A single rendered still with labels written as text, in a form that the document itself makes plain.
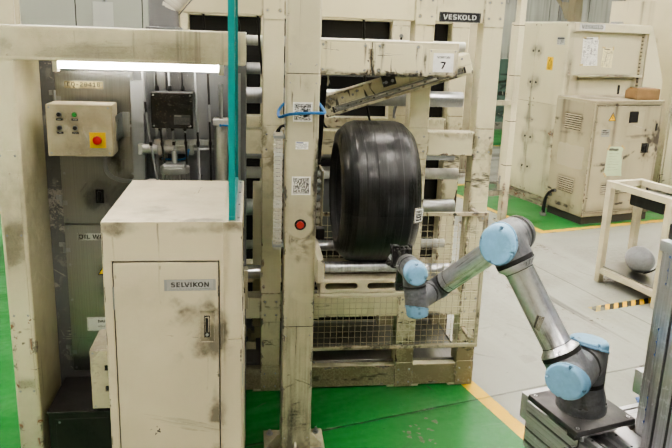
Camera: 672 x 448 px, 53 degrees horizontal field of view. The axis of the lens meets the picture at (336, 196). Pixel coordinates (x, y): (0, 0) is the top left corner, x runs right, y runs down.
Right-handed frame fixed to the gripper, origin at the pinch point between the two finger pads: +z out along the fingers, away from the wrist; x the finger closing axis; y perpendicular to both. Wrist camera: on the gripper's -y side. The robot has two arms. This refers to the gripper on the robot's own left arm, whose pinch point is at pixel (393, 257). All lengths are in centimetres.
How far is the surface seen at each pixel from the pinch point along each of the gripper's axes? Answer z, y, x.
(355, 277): 18.4, -11.8, 11.3
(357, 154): 7.8, 37.8, 13.3
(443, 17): 71, 98, -36
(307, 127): 19, 47, 31
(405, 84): 57, 67, -16
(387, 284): 23.2, -16.1, -2.8
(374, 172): 3.8, 31.5, 7.4
